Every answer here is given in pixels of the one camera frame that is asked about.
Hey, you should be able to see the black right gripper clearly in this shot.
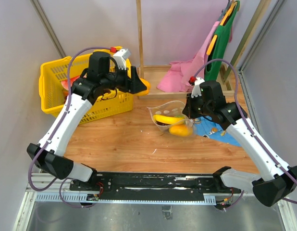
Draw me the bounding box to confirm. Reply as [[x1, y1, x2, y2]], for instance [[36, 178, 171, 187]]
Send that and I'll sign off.
[[182, 91, 212, 119]]

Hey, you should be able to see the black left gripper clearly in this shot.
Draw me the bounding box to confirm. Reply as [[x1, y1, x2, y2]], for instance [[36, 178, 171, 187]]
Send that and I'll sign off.
[[101, 64, 147, 94]]

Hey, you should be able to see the yellow bell pepper toy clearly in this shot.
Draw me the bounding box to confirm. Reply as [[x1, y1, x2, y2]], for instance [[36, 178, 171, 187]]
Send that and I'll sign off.
[[136, 78, 151, 96]]

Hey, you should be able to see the long yellow banana toy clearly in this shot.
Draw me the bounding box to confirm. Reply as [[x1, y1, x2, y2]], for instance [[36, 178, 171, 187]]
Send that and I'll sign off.
[[153, 115, 185, 125]]

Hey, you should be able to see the clear zip top bag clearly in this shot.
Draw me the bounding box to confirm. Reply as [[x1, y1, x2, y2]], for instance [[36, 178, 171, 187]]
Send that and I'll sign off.
[[147, 101, 197, 138]]

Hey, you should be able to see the yellow mango toy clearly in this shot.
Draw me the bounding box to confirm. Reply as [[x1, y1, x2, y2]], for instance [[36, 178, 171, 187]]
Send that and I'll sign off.
[[169, 124, 193, 137]]

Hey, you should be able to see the dark purple mangosteen toy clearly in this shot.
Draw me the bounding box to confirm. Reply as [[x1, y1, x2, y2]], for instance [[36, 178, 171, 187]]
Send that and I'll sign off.
[[156, 121, 170, 127]]

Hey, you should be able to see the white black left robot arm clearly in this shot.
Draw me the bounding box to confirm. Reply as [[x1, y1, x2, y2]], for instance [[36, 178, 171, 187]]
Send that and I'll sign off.
[[27, 49, 149, 191]]

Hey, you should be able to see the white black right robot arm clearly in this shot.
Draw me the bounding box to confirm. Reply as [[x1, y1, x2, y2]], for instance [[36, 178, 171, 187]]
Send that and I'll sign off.
[[183, 77, 297, 207]]

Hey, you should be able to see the blue cartoon print cloth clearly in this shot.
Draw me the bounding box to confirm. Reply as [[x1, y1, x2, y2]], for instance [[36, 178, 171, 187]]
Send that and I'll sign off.
[[194, 116, 241, 147]]

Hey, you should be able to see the yellow plastic shopping basket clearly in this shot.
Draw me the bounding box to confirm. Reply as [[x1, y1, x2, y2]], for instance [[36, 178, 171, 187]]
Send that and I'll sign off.
[[39, 56, 133, 124]]

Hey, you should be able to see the green cloth garment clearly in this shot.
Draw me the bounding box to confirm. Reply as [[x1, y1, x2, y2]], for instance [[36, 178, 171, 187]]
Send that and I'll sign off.
[[204, 0, 240, 81]]

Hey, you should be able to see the pink cloth garment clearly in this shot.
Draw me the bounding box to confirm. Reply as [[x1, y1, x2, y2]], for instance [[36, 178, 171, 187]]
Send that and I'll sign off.
[[157, 21, 220, 92]]

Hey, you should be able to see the yellow clothes hanger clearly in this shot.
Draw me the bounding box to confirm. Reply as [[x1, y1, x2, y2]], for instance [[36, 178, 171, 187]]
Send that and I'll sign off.
[[206, 35, 218, 56]]

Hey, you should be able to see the watermelon slice toy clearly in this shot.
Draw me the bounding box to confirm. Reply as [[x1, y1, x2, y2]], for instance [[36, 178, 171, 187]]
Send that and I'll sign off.
[[61, 76, 80, 90]]

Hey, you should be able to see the wooden clothes rack frame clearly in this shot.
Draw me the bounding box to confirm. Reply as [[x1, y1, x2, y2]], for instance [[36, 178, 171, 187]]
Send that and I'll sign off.
[[136, 0, 271, 99]]

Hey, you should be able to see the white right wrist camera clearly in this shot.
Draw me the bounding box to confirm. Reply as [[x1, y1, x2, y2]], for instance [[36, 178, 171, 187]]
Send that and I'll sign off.
[[189, 76, 205, 98]]

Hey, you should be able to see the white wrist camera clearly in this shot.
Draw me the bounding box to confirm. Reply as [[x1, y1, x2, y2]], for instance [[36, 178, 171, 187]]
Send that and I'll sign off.
[[189, 76, 205, 98], [110, 47, 131, 71]]

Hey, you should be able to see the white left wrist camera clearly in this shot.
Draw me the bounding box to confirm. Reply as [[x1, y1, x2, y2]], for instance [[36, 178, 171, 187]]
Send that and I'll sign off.
[[110, 47, 131, 71]]

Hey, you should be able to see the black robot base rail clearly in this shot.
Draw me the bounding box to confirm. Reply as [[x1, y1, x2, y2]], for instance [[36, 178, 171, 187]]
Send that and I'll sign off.
[[70, 172, 241, 204]]

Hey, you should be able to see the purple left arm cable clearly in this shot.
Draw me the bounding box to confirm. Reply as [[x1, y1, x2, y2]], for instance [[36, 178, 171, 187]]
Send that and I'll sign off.
[[27, 46, 115, 209]]

